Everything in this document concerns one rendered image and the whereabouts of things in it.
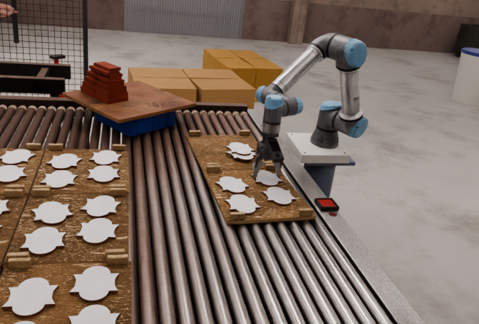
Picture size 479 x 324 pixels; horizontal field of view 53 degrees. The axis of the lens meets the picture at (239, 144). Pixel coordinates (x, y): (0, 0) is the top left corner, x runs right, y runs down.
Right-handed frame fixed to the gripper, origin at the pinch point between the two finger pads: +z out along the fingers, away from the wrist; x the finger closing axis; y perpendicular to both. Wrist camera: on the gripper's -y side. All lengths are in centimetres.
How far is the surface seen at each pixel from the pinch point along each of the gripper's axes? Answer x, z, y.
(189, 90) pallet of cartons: -22, 38, 290
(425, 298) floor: -121, 94, 20
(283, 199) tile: -0.3, 0.5, -19.4
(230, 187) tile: 18.1, 0.1, -7.9
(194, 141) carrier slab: 22.8, -0.6, 43.1
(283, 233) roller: 6.2, 4.0, -37.6
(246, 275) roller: 27, 4, -59
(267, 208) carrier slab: 7.7, 1.6, -24.0
